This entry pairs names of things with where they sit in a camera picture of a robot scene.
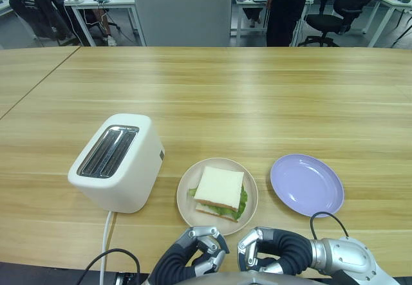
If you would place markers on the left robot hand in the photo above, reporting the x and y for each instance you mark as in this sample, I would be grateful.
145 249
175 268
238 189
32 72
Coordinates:
174 259

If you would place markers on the green lettuce leaf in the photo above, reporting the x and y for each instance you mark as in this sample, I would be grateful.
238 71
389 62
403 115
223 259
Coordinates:
244 198

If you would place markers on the cream toaster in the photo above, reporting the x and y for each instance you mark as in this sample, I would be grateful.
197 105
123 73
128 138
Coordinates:
135 175

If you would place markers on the robot body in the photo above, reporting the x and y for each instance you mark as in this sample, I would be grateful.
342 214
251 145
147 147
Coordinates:
251 279

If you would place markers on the beige round plate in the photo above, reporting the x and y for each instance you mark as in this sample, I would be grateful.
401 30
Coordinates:
185 206

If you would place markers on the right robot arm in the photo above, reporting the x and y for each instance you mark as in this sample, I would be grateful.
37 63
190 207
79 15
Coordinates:
351 259

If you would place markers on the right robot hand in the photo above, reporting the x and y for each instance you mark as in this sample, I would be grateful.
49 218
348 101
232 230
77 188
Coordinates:
289 249

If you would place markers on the purple round plate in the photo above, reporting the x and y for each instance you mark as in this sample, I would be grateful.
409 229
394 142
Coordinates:
305 185

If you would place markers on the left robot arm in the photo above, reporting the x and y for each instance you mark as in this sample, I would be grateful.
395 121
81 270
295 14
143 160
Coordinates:
128 279

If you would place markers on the chair with black jacket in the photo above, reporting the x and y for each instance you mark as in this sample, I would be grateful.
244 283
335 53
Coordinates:
29 5

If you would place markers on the bread slice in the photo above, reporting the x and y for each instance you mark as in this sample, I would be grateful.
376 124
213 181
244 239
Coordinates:
204 208
219 185

